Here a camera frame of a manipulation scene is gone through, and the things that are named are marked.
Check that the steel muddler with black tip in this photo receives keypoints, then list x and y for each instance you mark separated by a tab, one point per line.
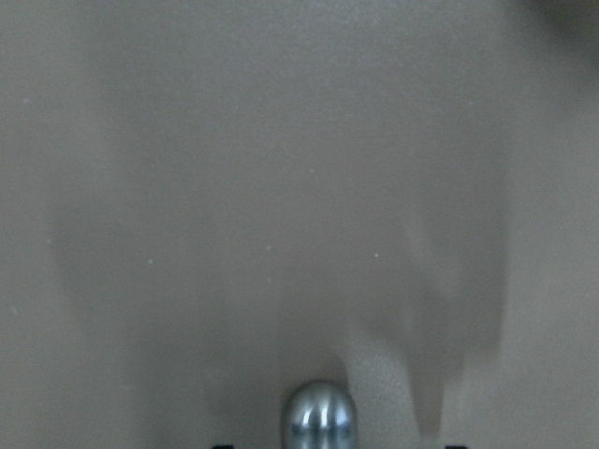
319	415

